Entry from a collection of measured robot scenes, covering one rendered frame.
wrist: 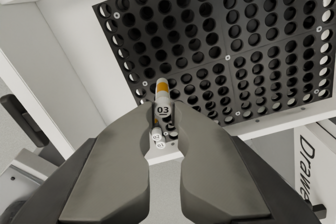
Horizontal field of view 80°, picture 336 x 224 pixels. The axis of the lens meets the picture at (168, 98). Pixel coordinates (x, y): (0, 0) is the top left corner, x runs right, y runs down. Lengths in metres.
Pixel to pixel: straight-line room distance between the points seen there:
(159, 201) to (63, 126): 1.74
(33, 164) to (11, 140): 1.17
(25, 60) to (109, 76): 0.10
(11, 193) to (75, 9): 0.49
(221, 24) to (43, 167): 0.52
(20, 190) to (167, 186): 1.31
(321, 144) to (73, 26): 0.38
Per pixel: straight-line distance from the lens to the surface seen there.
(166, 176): 1.71
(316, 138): 0.38
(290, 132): 0.50
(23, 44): 0.25
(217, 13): 0.21
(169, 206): 2.02
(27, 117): 0.28
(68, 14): 0.29
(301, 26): 0.25
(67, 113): 0.26
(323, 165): 0.40
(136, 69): 0.22
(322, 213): 0.46
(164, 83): 0.17
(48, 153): 0.68
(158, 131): 0.25
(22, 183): 0.62
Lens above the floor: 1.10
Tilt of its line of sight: 61 degrees down
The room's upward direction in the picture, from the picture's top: 176 degrees clockwise
